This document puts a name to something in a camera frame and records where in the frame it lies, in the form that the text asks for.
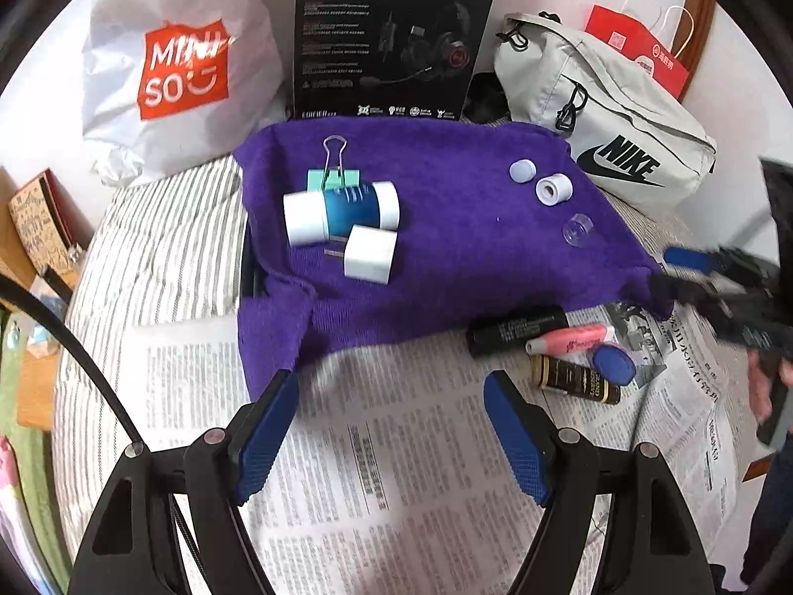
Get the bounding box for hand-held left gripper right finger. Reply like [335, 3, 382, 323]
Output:
[483, 370, 720, 595]

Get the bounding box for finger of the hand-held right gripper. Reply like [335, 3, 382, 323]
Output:
[647, 273, 744, 326]
[663, 246, 769, 281]

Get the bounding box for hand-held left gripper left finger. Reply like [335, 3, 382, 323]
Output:
[67, 368, 302, 595]

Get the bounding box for clear plastic cap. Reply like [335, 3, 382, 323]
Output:
[562, 214, 592, 247]

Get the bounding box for white hollow cylinder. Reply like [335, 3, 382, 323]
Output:
[536, 174, 572, 207]

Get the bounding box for white charger plug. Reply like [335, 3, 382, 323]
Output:
[325, 225, 397, 286]

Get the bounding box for blue bottle white caps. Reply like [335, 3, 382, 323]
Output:
[283, 181, 400, 249]

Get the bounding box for green binder clip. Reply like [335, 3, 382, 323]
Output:
[308, 135, 361, 193]

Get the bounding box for person's right hand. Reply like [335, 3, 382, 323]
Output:
[746, 350, 793, 428]

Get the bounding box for black gold tube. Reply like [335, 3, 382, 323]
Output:
[529, 355, 622, 406]

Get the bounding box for blue oval cap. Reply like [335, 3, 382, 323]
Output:
[591, 347, 636, 386]

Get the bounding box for pink highlighter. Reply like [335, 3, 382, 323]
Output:
[525, 324, 617, 357]

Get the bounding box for newspaper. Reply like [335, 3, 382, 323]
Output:
[133, 294, 738, 595]

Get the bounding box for grey waist bag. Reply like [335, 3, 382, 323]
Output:
[464, 11, 718, 210]

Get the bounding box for purple towel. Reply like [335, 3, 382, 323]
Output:
[232, 119, 676, 401]

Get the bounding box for person's dark clothing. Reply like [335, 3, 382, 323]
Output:
[737, 434, 793, 595]

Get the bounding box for green cloth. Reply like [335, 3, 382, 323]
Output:
[0, 316, 69, 571]

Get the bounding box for wooden box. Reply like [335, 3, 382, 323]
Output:
[0, 164, 38, 311]

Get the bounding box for patterned book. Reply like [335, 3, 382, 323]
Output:
[7, 167, 84, 274]

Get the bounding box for black headphone box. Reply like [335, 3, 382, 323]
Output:
[290, 0, 502, 121]

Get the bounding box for white plastic shopping bag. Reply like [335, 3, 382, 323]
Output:
[82, 0, 286, 187]

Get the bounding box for thick black cable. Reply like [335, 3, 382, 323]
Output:
[0, 276, 205, 595]

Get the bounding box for brown wooden frame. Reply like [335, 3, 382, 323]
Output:
[678, 0, 716, 106]

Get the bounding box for red paper bag white handles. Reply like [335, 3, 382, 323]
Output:
[585, 0, 693, 100]

